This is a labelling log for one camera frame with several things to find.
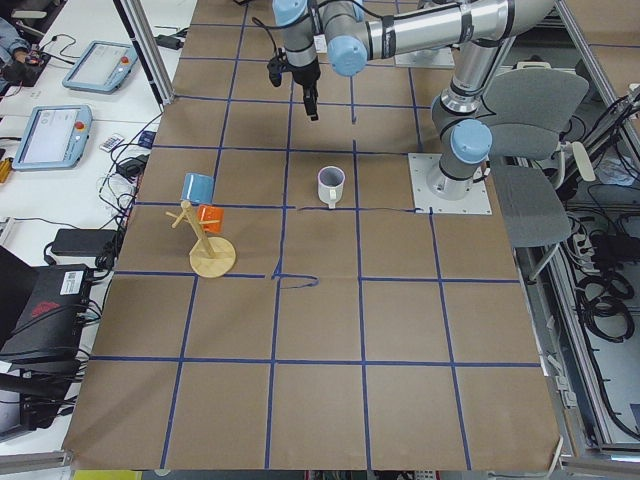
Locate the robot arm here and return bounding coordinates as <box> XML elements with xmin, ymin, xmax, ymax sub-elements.
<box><xmin>268</xmin><ymin>0</ymin><xmax>554</xmax><ymax>201</ymax></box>

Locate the teach pendant far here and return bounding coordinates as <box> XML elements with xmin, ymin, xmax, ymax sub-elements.
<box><xmin>62</xmin><ymin>41</ymin><xmax>138</xmax><ymax>94</ymax></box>

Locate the aluminium frame post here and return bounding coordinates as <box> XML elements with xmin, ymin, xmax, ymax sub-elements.
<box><xmin>113</xmin><ymin>0</ymin><xmax>175</xmax><ymax>106</ymax></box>

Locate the wooden mug tree stand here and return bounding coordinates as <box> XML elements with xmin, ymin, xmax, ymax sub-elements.
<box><xmin>166</xmin><ymin>200</ymin><xmax>236</xmax><ymax>278</ymax></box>

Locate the teach pendant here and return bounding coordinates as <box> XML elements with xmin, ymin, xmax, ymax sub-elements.
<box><xmin>62</xmin><ymin>41</ymin><xmax>138</xmax><ymax>94</ymax></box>
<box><xmin>12</xmin><ymin>105</ymin><xmax>93</xmax><ymax>171</ymax></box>

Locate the black computer box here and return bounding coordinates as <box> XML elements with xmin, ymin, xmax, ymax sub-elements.
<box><xmin>1</xmin><ymin>264</ymin><xmax>91</xmax><ymax>364</ymax></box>

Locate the white ribbed mug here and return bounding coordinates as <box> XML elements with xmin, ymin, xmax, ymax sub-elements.
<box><xmin>317</xmin><ymin>166</ymin><xmax>346</xmax><ymax>209</ymax></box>

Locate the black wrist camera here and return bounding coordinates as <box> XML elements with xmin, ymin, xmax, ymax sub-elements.
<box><xmin>267</xmin><ymin>56</ymin><xmax>287</xmax><ymax>88</ymax></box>

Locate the orange mug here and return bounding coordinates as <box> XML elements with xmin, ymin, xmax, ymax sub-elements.
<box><xmin>196</xmin><ymin>204</ymin><xmax>224</xmax><ymax>234</ymax></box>

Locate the blue mug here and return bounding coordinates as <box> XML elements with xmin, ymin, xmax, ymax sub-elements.
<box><xmin>181</xmin><ymin>172</ymin><xmax>214</xmax><ymax>204</ymax></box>

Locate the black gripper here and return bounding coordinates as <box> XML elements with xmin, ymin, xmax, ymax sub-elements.
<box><xmin>292</xmin><ymin>62</ymin><xmax>319</xmax><ymax>121</ymax></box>

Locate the grey office chair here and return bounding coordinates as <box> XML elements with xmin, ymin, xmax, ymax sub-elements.
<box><xmin>477</xmin><ymin>62</ymin><xmax>595</xmax><ymax>283</ymax></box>

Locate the teach pendant near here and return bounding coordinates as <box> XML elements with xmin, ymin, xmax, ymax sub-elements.
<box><xmin>12</xmin><ymin>105</ymin><xmax>93</xmax><ymax>171</ymax></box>

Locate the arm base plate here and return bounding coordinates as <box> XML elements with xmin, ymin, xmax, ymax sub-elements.
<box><xmin>408</xmin><ymin>153</ymin><xmax>492</xmax><ymax>215</ymax></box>
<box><xmin>394</xmin><ymin>47</ymin><xmax>455</xmax><ymax>69</ymax></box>

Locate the black power adapter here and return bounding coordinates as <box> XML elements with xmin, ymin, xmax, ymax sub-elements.
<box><xmin>155</xmin><ymin>34</ymin><xmax>184</xmax><ymax>50</ymax></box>

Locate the person at desk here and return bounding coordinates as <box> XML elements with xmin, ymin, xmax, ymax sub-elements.
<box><xmin>0</xmin><ymin>18</ymin><xmax>31</xmax><ymax>93</ymax></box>

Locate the black power brick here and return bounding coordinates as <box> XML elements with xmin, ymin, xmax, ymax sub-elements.
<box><xmin>51</xmin><ymin>229</ymin><xmax>116</xmax><ymax>257</ymax></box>

